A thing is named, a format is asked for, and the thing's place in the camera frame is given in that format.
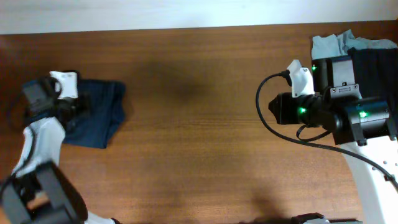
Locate black garment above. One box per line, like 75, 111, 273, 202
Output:
348, 48, 397, 113

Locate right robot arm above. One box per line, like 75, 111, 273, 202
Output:
269, 56, 397, 223

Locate navy blue shorts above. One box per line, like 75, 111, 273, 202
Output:
63, 79, 126, 149

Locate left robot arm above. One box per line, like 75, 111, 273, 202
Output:
1, 71, 118, 224

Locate light grey shirt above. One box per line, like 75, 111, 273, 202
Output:
311, 29, 397, 60

